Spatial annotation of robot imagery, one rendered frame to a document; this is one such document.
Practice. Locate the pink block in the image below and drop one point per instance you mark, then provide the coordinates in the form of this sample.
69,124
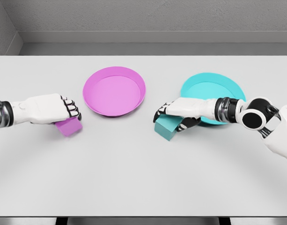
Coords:
69,127

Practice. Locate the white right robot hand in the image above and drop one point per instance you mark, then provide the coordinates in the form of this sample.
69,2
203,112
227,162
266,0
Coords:
183,107

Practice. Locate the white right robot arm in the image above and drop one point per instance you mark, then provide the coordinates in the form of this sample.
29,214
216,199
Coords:
251,112

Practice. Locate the teal block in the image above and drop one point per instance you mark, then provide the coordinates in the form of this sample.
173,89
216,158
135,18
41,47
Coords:
166,127

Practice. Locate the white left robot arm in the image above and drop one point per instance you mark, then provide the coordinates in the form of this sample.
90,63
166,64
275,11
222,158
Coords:
11,112

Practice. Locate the cyan plate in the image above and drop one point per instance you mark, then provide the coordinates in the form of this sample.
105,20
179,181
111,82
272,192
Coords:
208,86

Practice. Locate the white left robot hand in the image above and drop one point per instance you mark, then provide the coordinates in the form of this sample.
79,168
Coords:
50,106

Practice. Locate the pink plate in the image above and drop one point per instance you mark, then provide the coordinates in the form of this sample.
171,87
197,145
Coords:
114,92

